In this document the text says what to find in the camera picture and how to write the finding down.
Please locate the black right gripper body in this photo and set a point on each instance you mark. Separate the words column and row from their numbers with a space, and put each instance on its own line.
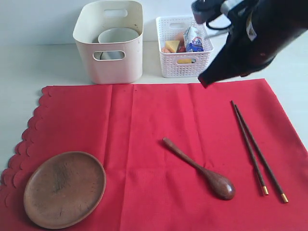
column 236, row 58

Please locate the blue white milk carton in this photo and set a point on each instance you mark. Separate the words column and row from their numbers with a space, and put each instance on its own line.
column 192, row 40

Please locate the red sausage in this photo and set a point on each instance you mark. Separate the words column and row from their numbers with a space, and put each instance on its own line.
column 181, row 47

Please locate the yellow lemon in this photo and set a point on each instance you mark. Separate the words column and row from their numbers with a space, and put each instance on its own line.
column 184, row 61

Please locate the brown egg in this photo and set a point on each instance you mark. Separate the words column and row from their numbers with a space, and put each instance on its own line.
column 179, row 37

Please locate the yellow cheese wedge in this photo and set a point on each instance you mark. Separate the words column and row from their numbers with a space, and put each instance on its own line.
column 171, row 46

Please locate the orange fried chicken piece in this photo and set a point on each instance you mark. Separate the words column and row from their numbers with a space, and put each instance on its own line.
column 165, row 50

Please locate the white ceramic bowl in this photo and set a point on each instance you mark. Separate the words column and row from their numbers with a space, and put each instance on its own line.
column 114, row 35

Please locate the dark wooden spoon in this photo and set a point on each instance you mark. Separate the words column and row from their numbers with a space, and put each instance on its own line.
column 220, row 185

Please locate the brown chopstick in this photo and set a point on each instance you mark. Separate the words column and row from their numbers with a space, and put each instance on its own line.
column 251, row 152
column 263, row 160

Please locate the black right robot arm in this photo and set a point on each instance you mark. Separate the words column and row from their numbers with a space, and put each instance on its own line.
column 258, row 31

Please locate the white perforated plastic basket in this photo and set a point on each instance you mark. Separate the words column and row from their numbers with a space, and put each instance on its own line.
column 167, row 28

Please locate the cream plastic tub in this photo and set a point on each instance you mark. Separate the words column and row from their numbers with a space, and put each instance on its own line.
column 97, row 17

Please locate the red scalloped cloth mat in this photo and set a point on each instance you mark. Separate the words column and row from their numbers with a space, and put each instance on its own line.
column 148, row 187

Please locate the brown wooden plate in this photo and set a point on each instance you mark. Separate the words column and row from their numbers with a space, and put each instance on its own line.
column 64, row 190

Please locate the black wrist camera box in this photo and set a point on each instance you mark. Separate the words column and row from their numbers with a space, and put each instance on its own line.
column 206, row 10

